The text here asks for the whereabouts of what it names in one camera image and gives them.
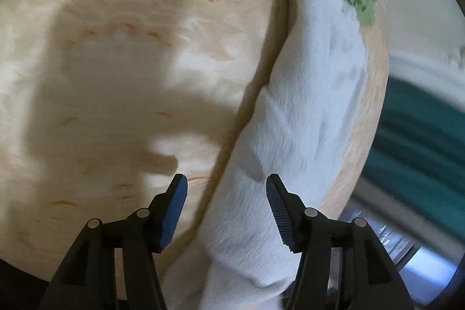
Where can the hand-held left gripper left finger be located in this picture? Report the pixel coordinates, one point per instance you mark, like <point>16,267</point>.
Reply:
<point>174,212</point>

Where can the teal curtain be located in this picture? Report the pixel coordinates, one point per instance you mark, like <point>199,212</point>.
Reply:
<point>417,150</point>

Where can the light blue fleece sweater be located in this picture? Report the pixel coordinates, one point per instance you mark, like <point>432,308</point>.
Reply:
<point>308,95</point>

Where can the beige floral mattress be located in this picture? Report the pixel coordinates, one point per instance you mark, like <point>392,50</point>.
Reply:
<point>127,59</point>

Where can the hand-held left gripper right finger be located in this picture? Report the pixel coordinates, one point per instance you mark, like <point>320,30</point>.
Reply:
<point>279,212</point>

